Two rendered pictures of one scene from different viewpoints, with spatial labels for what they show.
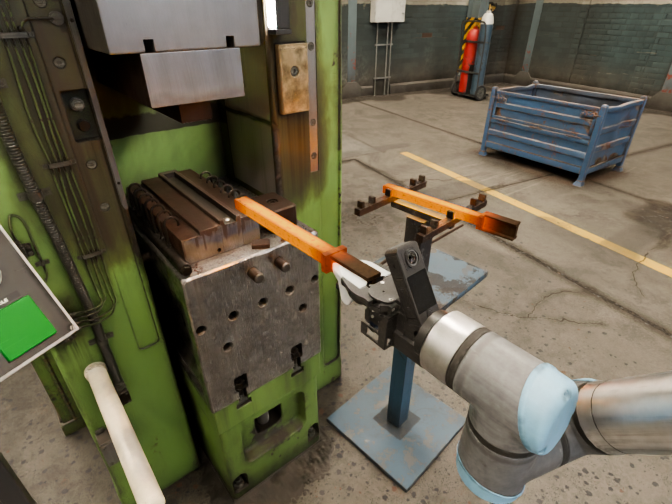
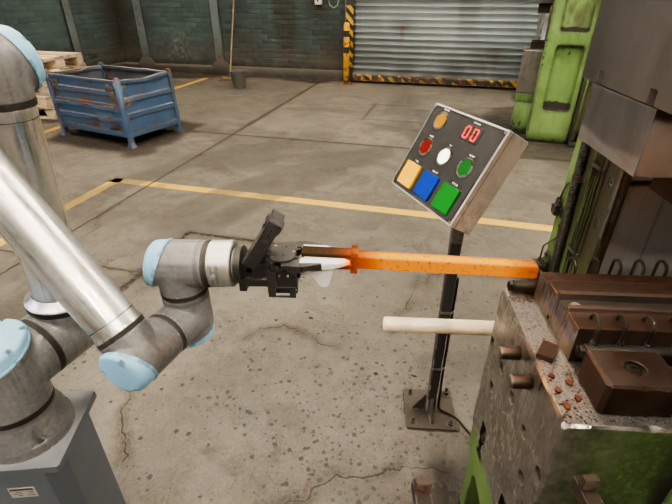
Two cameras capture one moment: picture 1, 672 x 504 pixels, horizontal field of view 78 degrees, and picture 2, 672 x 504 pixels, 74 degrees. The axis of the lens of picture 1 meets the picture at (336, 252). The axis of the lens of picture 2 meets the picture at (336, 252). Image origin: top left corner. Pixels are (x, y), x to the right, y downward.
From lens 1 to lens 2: 1.18 m
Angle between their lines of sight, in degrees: 104
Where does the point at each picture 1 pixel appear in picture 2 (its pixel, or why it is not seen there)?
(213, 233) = (552, 295)
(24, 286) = (465, 187)
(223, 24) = (655, 72)
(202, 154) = not seen: outside the picture
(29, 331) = (442, 202)
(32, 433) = not seen: hidden behind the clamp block
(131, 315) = not seen: hidden behind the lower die
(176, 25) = (621, 61)
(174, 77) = (598, 116)
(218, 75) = (624, 134)
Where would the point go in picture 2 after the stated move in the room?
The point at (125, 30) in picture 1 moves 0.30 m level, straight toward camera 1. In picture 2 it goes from (594, 57) to (418, 50)
